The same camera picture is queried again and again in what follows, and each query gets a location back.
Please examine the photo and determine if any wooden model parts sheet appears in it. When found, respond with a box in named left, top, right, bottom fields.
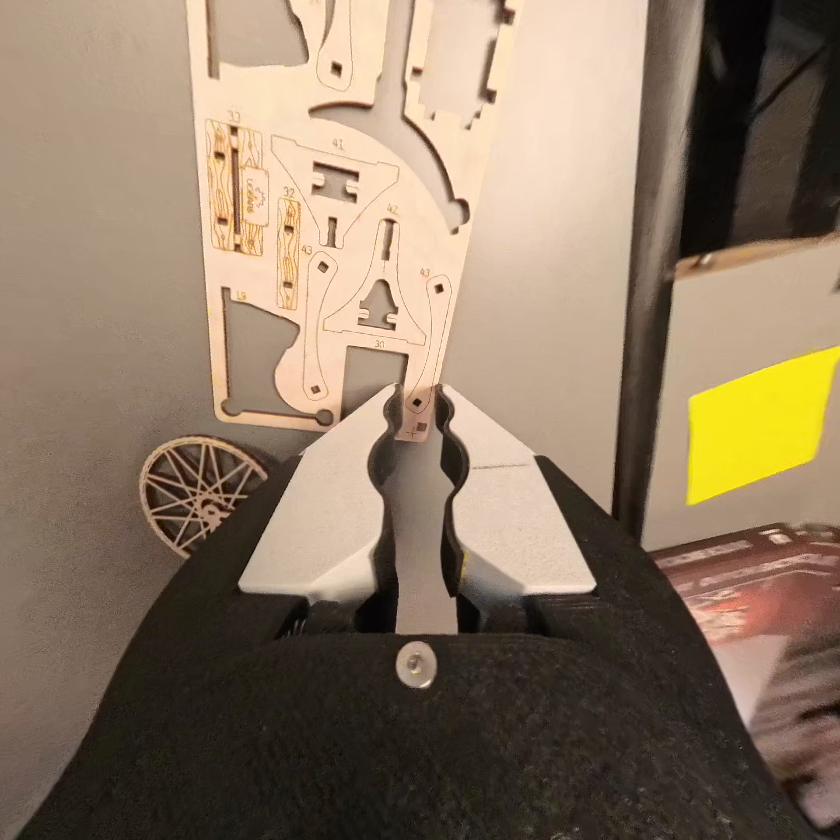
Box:
left=185, top=0, right=526, bottom=445

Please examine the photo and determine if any wooden spoked wheel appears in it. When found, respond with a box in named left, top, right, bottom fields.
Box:
left=138, top=434, right=270, bottom=559

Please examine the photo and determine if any brown model kit box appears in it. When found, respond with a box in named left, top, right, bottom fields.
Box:
left=648, top=521, right=840, bottom=829

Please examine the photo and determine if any yellow sticky note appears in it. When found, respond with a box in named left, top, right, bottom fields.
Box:
left=685, top=346, right=840, bottom=507

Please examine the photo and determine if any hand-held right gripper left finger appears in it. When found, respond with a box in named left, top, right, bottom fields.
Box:
left=238, top=382, right=404, bottom=608

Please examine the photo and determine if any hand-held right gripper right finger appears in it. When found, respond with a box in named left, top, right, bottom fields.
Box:
left=433, top=382, right=598, bottom=598

